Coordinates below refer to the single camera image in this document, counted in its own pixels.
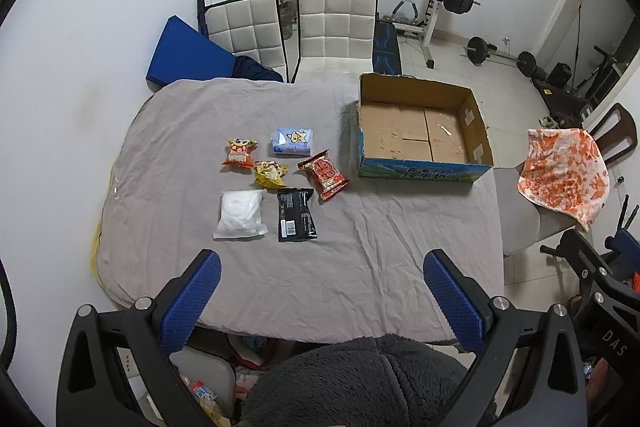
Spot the person's grey fleece garment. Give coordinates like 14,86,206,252
240,334,496,427

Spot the orange patterned cloth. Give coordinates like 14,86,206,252
518,127,611,234

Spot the black cable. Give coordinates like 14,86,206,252
0,257,21,370

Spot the orange snack packet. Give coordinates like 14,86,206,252
221,138,259,168

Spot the blue tissue pack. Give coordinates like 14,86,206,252
270,127,313,156

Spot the brown wooden chair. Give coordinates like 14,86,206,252
582,103,637,168

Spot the black kick scooter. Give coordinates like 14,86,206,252
572,46,628,108

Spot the short barbell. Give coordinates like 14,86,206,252
465,37,537,75

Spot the black packet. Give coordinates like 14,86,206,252
276,187,319,242

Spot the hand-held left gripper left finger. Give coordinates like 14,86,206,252
55,248,223,427

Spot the yellow snack packet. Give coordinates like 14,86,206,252
254,160,289,189

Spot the red snack packet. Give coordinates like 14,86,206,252
297,150,350,201

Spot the cardboard box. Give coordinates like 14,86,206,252
357,73,495,184

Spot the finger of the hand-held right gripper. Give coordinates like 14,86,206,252
602,228,640,260
572,289,640,390

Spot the grey chair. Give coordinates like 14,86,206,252
495,167,591,258

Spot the black thin rod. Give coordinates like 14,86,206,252
574,4,585,74

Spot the grey padded handle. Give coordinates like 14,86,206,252
390,0,426,28

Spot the black and blue weight bench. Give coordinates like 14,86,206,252
372,21,402,75

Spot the dark blue cloth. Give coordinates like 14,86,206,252
232,55,283,82

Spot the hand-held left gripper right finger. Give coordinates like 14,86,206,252
423,248,590,427

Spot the white plastic bag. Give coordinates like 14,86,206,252
213,188,268,239

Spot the blue folded mat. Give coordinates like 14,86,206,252
145,16,238,86

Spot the white quilted chair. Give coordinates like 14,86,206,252
291,0,379,84
205,0,290,82

